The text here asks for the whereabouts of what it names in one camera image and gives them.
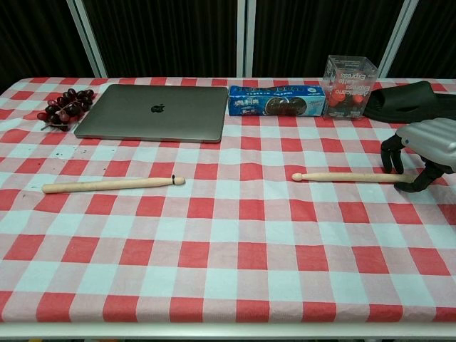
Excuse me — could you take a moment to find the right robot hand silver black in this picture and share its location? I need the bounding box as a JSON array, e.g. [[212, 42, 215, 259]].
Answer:
[[380, 118, 456, 194]]

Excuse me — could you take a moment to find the plain wooden drumstick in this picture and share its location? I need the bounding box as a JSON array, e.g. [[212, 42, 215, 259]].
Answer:
[[291, 172, 410, 184]]

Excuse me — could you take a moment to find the wooden drumstick with black band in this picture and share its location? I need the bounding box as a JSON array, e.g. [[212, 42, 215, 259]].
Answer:
[[41, 174, 187, 195]]

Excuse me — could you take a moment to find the black slipper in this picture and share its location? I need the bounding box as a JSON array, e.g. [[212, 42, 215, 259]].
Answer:
[[363, 81, 456, 124]]

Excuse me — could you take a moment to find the clear plastic box red print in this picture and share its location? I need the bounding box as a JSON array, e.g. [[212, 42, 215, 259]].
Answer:
[[322, 54, 379, 120]]

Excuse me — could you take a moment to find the blue cookie package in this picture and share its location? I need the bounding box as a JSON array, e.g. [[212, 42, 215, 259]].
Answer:
[[227, 84, 328, 118]]

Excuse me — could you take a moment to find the red white checkered tablecloth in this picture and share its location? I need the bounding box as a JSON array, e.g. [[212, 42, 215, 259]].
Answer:
[[0, 76, 456, 324]]

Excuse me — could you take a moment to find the grey closed laptop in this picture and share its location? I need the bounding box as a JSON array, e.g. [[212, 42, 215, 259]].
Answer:
[[73, 83, 229, 144]]

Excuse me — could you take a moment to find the bunch of dark red grapes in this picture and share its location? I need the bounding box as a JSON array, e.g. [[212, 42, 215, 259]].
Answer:
[[36, 88, 95, 132]]

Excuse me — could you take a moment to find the white metal frame post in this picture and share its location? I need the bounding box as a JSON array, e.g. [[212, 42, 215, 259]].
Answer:
[[236, 0, 254, 78], [65, 0, 108, 78], [377, 0, 420, 78]]

